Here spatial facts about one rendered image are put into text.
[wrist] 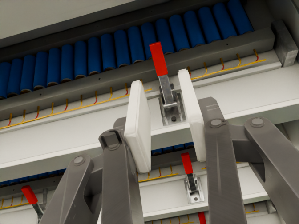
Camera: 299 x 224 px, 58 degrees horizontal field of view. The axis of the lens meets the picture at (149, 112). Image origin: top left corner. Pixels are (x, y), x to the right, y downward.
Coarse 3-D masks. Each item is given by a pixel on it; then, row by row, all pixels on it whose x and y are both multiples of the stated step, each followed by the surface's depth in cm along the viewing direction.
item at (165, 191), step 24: (192, 144) 48; (168, 168) 48; (192, 168) 42; (240, 168) 46; (0, 192) 51; (24, 192) 44; (48, 192) 51; (144, 192) 47; (168, 192) 46; (192, 192) 45; (264, 192) 43; (0, 216) 51; (24, 216) 50; (144, 216) 45; (168, 216) 48
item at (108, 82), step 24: (192, 48) 33; (216, 48) 33; (240, 48) 32; (264, 48) 33; (120, 72) 34; (144, 72) 34; (168, 72) 34; (216, 72) 33; (24, 96) 36; (48, 96) 35; (72, 96) 36; (96, 96) 35; (120, 96) 34
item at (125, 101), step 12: (240, 72) 32; (252, 72) 32; (192, 84) 33; (204, 84) 33; (156, 96) 34; (84, 108) 35; (96, 108) 35; (108, 108) 35; (36, 120) 36; (48, 120) 35; (0, 132) 36
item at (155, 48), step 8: (152, 48) 28; (160, 48) 28; (152, 56) 28; (160, 56) 28; (160, 64) 29; (160, 72) 29; (160, 80) 30; (168, 80) 30; (168, 88) 30; (168, 96) 30
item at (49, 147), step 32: (160, 0) 38; (256, 0) 38; (288, 0) 31; (32, 32) 40; (288, 32) 31; (224, 64) 34; (256, 64) 33; (288, 64) 32; (128, 96) 35; (224, 96) 32; (256, 96) 31; (288, 96) 30; (32, 128) 36; (64, 128) 35; (96, 128) 34; (160, 128) 32; (0, 160) 35; (32, 160) 34; (64, 160) 35
